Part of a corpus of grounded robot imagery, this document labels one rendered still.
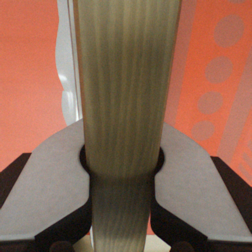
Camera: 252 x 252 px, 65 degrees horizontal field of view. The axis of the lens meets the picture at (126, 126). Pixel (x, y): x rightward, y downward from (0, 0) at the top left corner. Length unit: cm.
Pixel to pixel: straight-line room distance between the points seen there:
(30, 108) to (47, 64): 4
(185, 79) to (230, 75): 4
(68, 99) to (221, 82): 13
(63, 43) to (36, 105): 6
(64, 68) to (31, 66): 3
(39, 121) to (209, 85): 16
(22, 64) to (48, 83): 2
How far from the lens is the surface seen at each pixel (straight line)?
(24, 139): 22
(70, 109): 18
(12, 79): 19
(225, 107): 20
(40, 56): 18
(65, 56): 17
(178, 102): 18
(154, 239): 32
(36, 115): 20
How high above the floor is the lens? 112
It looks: 61 degrees down
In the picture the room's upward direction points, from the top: 178 degrees clockwise
